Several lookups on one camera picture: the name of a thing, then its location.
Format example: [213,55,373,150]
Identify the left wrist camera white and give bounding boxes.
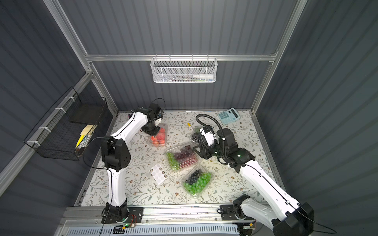
[155,116,163,126]

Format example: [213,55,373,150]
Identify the clear box red fruit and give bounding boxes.
[148,124,168,147]

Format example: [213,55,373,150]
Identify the clear box mixed grapes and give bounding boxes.
[165,142,198,171]

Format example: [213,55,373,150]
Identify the teal calculator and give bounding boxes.
[218,108,241,124]

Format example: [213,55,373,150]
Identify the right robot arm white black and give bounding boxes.
[195,127,314,236]

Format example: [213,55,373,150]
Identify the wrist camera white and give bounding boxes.
[200,126,215,148]
[155,116,163,126]

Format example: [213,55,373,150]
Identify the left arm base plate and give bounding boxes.
[101,206,144,224]

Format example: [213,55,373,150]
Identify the clear box green black grapes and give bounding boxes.
[182,165,213,198]

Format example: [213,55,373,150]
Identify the black wire wall basket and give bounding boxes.
[24,89,108,161]

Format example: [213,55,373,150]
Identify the white wire mesh basket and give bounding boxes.
[150,57,218,83]

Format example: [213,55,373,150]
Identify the white sticker sheet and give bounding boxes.
[150,164,168,185]

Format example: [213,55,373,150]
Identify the yellow sticky notes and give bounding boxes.
[76,124,97,149]

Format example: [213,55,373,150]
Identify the clear box blueberries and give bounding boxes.
[191,127,202,144]

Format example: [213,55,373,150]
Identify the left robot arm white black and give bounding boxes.
[101,102,163,223]

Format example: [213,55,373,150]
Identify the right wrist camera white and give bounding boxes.
[200,126,215,148]

